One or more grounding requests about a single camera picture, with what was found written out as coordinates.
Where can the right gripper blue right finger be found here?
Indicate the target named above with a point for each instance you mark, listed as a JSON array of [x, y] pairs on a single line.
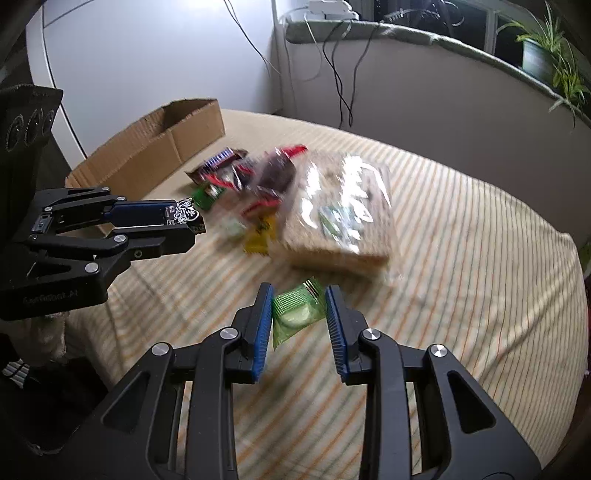
[[426, 416]]

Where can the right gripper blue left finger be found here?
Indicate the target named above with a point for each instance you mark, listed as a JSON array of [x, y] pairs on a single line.
[[171, 415]]

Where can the black white small snack packet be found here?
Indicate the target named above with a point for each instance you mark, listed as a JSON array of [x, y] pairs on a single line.
[[184, 212]]

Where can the green candy wrapper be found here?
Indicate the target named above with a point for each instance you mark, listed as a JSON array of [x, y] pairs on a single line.
[[206, 196]]

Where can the Snickers bar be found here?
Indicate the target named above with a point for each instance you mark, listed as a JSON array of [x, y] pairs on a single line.
[[218, 161]]

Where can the yellow snack packet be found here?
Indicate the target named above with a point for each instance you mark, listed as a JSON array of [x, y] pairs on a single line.
[[260, 233]]

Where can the green clear jelly packet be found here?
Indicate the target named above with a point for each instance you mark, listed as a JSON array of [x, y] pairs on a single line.
[[297, 309]]

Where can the red clear dark snack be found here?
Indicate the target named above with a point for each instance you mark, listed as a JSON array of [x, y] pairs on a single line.
[[268, 177]]

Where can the bread sandwich pack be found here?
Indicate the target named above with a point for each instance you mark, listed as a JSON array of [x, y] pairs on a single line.
[[339, 216]]

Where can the red clear round pastry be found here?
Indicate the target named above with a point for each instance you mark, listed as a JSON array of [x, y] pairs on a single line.
[[235, 177]]

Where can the brown cardboard box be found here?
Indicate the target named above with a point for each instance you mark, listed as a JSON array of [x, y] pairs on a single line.
[[137, 159]]

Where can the white cabinet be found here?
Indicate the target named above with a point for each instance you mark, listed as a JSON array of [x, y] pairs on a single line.
[[116, 61]]

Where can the grey window sill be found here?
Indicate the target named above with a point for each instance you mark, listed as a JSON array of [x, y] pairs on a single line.
[[322, 32]]

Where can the white power strip box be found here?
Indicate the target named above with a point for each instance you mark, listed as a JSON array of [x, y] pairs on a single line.
[[330, 10]]

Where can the potted spider plant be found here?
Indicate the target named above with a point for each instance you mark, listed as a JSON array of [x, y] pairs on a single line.
[[549, 57]]

